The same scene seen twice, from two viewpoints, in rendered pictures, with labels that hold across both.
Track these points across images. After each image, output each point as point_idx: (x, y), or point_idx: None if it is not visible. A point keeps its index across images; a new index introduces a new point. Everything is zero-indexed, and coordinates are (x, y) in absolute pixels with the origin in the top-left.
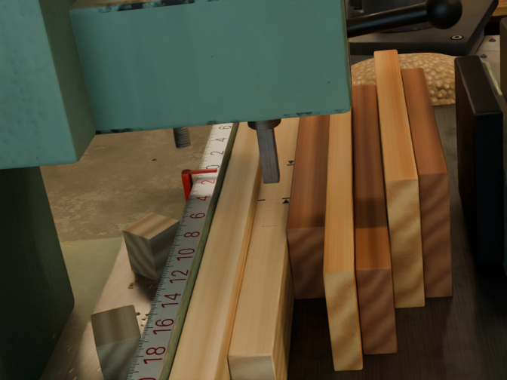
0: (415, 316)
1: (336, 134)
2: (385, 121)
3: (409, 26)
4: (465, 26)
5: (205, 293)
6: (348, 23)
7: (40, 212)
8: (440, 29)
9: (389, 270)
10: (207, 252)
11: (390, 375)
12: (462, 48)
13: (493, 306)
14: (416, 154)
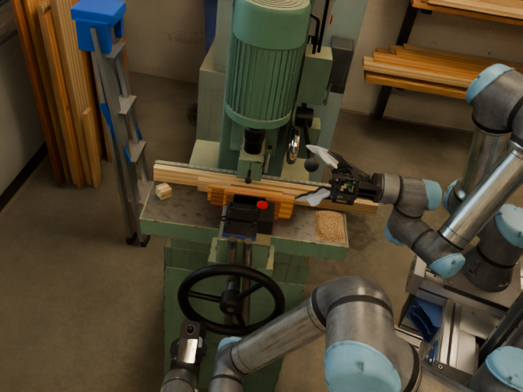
0: (219, 208)
1: (261, 190)
2: (250, 190)
3: (461, 268)
4: (467, 288)
5: (211, 173)
6: (248, 169)
7: (275, 165)
8: (462, 280)
9: (211, 191)
10: (223, 173)
11: (205, 202)
12: (444, 284)
13: (219, 217)
14: (234, 192)
